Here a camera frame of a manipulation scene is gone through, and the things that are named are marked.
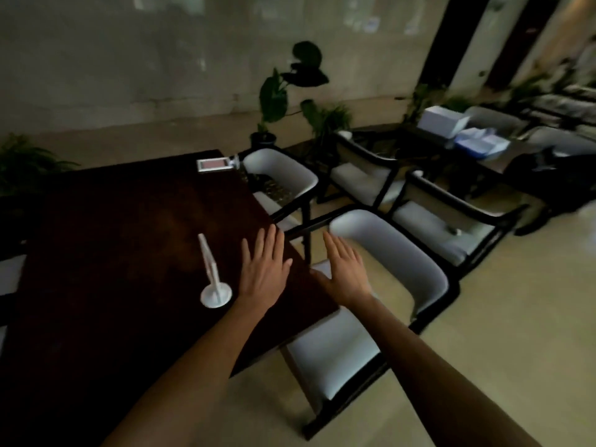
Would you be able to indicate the person's left hand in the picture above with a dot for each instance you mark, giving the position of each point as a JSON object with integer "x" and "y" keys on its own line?
{"x": 261, "y": 274}

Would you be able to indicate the person's right middle finger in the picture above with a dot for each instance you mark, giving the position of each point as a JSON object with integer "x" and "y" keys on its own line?
{"x": 341, "y": 251}

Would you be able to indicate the small fern potted plant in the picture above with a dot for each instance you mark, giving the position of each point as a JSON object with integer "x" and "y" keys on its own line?
{"x": 330, "y": 120}

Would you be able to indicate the white cardboard box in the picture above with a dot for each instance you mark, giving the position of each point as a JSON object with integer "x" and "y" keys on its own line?
{"x": 442, "y": 119}

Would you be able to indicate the person's right thumb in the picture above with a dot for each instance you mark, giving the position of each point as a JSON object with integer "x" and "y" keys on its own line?
{"x": 320, "y": 278}

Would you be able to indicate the sign stand with red card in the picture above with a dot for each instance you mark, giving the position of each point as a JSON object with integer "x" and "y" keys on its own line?
{"x": 213, "y": 164}

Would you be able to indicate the person's left little finger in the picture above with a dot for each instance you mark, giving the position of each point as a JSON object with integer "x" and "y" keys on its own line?
{"x": 246, "y": 254}

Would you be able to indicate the green leafy plant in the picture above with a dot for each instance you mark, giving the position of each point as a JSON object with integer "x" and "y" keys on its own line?
{"x": 421, "y": 101}

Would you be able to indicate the person's right little finger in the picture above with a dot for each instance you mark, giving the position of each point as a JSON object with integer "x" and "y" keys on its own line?
{"x": 362, "y": 268}

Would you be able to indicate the black bag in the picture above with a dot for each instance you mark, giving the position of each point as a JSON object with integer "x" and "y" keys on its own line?
{"x": 542, "y": 181}

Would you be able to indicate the bushy green fern plant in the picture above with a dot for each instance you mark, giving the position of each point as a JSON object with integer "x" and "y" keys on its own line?
{"x": 23, "y": 165}

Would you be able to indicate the person's left thumb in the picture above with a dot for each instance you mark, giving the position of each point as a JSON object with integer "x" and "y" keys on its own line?
{"x": 286, "y": 270}

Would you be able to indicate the dark wooden door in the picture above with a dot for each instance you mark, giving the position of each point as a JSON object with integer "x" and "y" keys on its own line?
{"x": 521, "y": 41}

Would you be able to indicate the open white paper box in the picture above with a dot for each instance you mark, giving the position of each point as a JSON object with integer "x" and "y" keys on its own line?
{"x": 482, "y": 142}

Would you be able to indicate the person's right forearm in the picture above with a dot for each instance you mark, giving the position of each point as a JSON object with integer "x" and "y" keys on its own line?
{"x": 433, "y": 377}

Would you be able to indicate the person's left middle finger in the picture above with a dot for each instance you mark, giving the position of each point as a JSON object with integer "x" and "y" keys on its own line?
{"x": 269, "y": 242}

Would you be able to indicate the person's right hand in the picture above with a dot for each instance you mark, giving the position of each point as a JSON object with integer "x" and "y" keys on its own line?
{"x": 347, "y": 279}

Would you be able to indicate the white cushioned black frame chair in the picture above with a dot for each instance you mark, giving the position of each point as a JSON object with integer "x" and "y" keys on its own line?
{"x": 386, "y": 256}
{"x": 363, "y": 176}
{"x": 558, "y": 139}
{"x": 447, "y": 228}
{"x": 284, "y": 174}
{"x": 493, "y": 118}

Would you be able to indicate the white table sign stand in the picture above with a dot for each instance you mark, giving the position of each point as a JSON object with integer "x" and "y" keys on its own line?
{"x": 212, "y": 279}

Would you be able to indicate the large-leaf potted plant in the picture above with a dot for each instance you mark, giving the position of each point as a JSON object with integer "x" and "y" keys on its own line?
{"x": 274, "y": 95}

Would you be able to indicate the person's left forearm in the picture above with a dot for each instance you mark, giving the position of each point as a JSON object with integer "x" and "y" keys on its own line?
{"x": 186, "y": 377}

